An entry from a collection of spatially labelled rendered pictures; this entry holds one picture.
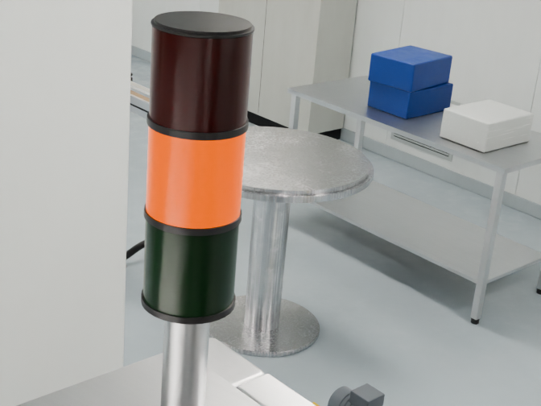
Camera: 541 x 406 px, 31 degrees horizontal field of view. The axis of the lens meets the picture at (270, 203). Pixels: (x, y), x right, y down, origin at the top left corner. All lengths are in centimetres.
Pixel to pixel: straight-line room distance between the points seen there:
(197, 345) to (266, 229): 412
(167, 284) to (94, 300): 188
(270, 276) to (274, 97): 331
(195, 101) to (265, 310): 439
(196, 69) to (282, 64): 728
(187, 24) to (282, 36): 724
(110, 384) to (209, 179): 21
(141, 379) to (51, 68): 151
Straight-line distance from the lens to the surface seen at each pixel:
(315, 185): 426
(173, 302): 50
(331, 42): 754
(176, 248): 48
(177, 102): 46
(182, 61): 45
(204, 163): 47
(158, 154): 47
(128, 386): 63
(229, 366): 66
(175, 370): 53
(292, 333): 489
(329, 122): 776
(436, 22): 718
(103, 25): 215
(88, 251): 230
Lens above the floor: 245
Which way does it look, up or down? 22 degrees down
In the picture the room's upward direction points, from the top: 5 degrees clockwise
